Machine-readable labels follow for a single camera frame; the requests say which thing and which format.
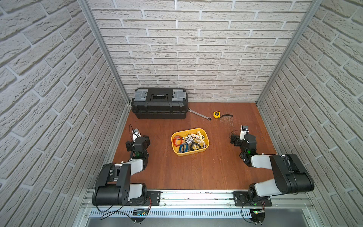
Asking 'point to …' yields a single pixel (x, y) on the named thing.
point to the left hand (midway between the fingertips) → (138, 135)
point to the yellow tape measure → (216, 114)
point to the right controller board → (257, 215)
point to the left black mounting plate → (153, 199)
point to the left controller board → (140, 212)
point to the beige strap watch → (198, 136)
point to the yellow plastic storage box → (195, 146)
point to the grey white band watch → (189, 139)
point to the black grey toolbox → (159, 103)
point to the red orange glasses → (177, 140)
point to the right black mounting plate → (241, 199)
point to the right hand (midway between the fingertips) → (241, 133)
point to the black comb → (227, 115)
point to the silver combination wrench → (208, 118)
